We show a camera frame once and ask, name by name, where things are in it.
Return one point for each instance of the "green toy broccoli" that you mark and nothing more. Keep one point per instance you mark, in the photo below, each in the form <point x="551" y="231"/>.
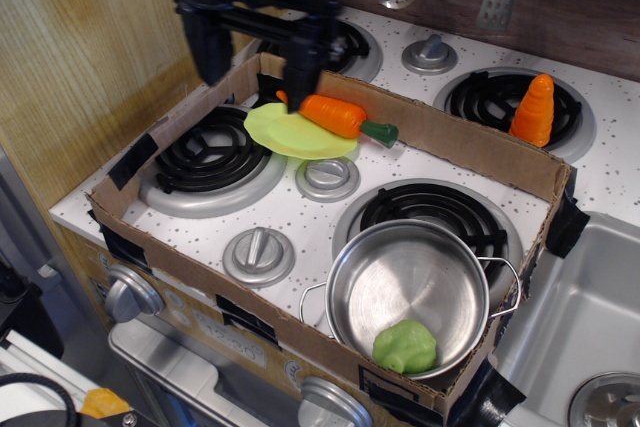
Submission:
<point x="407" y="347"/>

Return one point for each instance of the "grey centre stove knob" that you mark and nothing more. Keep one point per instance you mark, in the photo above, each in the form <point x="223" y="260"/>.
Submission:
<point x="327" y="180"/>

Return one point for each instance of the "yellow-green plastic plate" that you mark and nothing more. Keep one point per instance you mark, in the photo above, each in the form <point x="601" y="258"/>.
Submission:
<point x="293" y="135"/>

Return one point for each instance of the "grey stove knob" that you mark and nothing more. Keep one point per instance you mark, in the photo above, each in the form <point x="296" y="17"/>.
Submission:
<point x="429" y="57"/>
<point x="327" y="180"/>
<point x="259" y="257"/>

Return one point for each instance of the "back right black burner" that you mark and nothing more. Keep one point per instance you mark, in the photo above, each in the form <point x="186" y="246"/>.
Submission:
<point x="491" y="96"/>

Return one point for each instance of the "silver right oven knob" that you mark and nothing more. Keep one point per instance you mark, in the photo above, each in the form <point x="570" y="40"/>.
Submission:
<point x="325" y="404"/>

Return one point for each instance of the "grey sink basin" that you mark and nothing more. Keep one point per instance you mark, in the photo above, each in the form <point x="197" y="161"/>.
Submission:
<point x="581" y="319"/>

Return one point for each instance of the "brown cardboard fence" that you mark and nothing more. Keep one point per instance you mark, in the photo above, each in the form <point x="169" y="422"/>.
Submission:
<point x="265" y="329"/>

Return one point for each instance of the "orange object bottom left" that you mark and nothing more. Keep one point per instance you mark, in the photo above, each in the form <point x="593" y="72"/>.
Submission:
<point x="101" y="403"/>

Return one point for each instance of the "silver left oven knob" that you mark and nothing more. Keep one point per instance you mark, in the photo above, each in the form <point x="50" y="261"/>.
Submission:
<point x="130" y="295"/>

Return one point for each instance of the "stainless steel pot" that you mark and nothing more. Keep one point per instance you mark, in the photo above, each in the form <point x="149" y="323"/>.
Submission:
<point x="411" y="270"/>

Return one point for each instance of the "back left black burner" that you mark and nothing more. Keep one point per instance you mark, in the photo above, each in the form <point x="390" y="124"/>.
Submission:
<point x="358" y="54"/>

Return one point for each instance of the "grey back stove knob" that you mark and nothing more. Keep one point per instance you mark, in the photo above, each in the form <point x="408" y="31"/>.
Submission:
<point x="429" y="57"/>

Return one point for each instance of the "front left black burner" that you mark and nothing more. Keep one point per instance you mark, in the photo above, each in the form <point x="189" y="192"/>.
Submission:
<point x="215" y="168"/>

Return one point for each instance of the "silver oven door handle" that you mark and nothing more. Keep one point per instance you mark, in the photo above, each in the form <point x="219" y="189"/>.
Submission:
<point x="184" y="384"/>

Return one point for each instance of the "metal sink drain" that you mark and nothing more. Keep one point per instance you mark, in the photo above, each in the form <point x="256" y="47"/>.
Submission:
<point x="609" y="399"/>

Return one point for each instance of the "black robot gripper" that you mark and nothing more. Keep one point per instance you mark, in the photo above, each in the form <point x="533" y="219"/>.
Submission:
<point x="308" y="28"/>

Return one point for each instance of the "grey front stove knob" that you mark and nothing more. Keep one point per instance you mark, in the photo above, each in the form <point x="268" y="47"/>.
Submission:
<point x="259" y="257"/>

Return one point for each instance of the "silver oven knob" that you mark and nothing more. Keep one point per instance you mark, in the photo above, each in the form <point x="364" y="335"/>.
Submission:
<point x="130" y="295"/>
<point x="325" y="404"/>

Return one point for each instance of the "hanging metal slotted spatula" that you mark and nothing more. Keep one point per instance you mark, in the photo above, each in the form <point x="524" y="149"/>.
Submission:
<point x="495" y="15"/>

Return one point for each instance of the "orange cone toy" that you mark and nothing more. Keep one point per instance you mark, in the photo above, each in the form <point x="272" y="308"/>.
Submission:
<point x="534" y="115"/>

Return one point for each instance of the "orange toy carrot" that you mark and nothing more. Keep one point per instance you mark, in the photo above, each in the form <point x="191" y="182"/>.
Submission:
<point x="346" y="120"/>

